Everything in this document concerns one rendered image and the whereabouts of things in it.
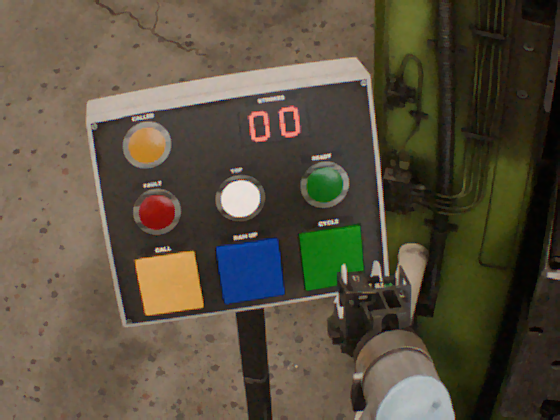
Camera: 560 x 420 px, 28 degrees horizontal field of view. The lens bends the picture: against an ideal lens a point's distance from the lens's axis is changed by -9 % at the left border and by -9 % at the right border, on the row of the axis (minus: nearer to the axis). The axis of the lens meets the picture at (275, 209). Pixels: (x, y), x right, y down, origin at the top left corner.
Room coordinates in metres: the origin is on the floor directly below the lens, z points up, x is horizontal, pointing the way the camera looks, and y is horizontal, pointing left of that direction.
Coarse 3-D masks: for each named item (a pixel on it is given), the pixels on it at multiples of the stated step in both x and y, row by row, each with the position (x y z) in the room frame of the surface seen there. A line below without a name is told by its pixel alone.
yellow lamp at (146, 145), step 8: (144, 128) 0.92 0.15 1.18; (152, 128) 0.92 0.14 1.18; (136, 136) 0.92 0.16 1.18; (144, 136) 0.92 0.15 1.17; (152, 136) 0.92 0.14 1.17; (160, 136) 0.92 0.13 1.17; (128, 144) 0.91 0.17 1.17; (136, 144) 0.91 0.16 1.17; (144, 144) 0.91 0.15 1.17; (152, 144) 0.91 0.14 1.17; (160, 144) 0.91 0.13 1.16; (136, 152) 0.91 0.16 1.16; (144, 152) 0.91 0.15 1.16; (152, 152) 0.91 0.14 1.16; (160, 152) 0.91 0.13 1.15; (136, 160) 0.90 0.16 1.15; (144, 160) 0.90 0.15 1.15; (152, 160) 0.90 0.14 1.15
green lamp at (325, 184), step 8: (320, 168) 0.91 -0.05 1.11; (328, 168) 0.91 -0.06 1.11; (312, 176) 0.90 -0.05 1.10; (320, 176) 0.90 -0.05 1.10; (328, 176) 0.90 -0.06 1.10; (336, 176) 0.90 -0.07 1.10; (312, 184) 0.90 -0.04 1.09; (320, 184) 0.90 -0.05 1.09; (328, 184) 0.90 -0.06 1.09; (336, 184) 0.90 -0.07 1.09; (312, 192) 0.89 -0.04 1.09; (320, 192) 0.89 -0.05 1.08; (328, 192) 0.89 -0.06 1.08; (336, 192) 0.89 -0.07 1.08; (320, 200) 0.89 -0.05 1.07; (328, 200) 0.89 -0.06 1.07
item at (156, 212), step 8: (144, 200) 0.88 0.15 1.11; (152, 200) 0.88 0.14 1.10; (160, 200) 0.88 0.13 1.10; (168, 200) 0.88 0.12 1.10; (144, 208) 0.87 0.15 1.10; (152, 208) 0.87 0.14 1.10; (160, 208) 0.87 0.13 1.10; (168, 208) 0.87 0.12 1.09; (144, 216) 0.87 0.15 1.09; (152, 216) 0.87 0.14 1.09; (160, 216) 0.87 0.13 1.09; (168, 216) 0.87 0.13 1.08; (144, 224) 0.86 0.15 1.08; (152, 224) 0.86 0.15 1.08; (160, 224) 0.86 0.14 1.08; (168, 224) 0.86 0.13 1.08
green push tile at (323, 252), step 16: (352, 224) 0.88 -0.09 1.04; (304, 240) 0.86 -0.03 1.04; (320, 240) 0.86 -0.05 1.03; (336, 240) 0.86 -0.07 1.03; (352, 240) 0.86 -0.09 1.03; (304, 256) 0.85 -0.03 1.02; (320, 256) 0.85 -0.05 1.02; (336, 256) 0.85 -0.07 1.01; (352, 256) 0.85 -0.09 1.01; (304, 272) 0.84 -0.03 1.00; (320, 272) 0.84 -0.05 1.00; (336, 272) 0.84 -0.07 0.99; (320, 288) 0.83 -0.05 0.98
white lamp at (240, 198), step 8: (232, 184) 0.89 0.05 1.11; (240, 184) 0.89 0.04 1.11; (248, 184) 0.89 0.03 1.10; (224, 192) 0.89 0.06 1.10; (232, 192) 0.89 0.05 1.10; (240, 192) 0.89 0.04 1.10; (248, 192) 0.89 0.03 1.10; (256, 192) 0.89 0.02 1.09; (224, 200) 0.88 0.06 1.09; (232, 200) 0.88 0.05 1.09; (240, 200) 0.88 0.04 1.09; (248, 200) 0.88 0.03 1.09; (256, 200) 0.88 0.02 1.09; (224, 208) 0.88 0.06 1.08; (232, 208) 0.88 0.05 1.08; (240, 208) 0.88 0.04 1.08; (248, 208) 0.88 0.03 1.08
